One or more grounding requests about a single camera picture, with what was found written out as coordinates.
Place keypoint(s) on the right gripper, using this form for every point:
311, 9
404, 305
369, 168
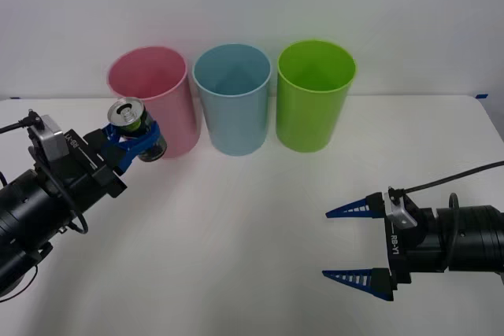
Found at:
397, 253

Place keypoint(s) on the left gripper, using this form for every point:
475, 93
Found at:
86, 170

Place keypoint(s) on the silver drink can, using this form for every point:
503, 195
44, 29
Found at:
128, 113

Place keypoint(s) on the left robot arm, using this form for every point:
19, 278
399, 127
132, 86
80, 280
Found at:
27, 210

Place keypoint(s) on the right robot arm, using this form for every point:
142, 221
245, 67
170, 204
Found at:
476, 239

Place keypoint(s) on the pink plastic bin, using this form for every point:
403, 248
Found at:
173, 115

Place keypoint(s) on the pale blue plastic bin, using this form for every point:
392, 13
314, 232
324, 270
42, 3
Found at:
236, 123

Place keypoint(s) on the green plastic bin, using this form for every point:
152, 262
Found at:
307, 119

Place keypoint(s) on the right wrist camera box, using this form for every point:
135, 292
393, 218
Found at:
401, 214

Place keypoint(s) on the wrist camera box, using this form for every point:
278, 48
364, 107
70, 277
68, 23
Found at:
401, 214
51, 137

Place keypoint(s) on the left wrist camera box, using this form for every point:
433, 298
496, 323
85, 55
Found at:
51, 137

